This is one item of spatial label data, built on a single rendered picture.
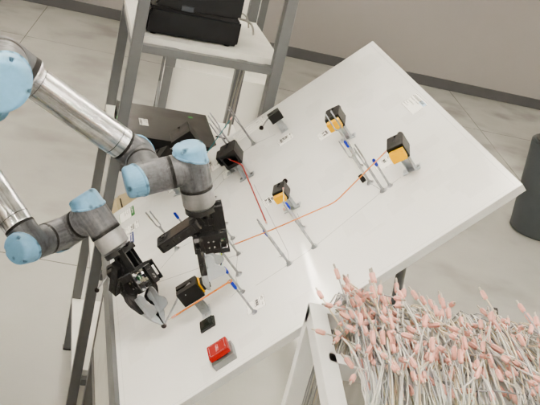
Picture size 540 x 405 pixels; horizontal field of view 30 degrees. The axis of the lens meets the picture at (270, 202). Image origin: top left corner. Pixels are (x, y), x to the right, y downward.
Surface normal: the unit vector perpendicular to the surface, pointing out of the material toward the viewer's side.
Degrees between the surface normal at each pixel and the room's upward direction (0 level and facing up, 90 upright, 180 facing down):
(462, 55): 90
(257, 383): 0
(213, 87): 90
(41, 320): 0
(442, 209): 45
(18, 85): 87
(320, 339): 0
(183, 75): 90
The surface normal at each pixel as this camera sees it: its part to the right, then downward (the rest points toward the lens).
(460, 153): -0.52, -0.74
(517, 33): 0.05, 0.38
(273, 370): 0.22, -0.91
